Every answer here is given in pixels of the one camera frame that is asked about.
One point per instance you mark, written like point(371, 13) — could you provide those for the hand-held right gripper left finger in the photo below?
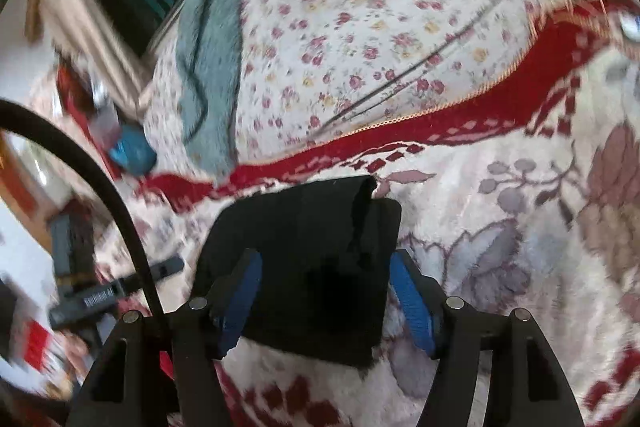
point(240, 302)

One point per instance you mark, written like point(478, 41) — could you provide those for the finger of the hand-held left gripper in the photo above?
point(167, 268)

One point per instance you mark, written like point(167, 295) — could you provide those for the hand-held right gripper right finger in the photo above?
point(411, 299)

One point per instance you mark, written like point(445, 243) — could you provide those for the black pants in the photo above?
point(310, 257)

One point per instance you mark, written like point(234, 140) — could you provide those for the dark grey object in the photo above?
point(72, 247)

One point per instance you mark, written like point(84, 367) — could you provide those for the red floral plush blanket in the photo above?
point(500, 257)

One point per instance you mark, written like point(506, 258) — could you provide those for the blue object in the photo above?
point(132, 152)

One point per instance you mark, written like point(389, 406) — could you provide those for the grey-blue fleece cloth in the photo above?
point(210, 82)

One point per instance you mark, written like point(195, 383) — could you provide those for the beige curtain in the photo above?
point(85, 22)

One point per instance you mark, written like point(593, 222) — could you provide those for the floral bed sheet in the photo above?
point(375, 7)

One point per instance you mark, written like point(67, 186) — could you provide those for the white flat device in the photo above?
point(631, 23)

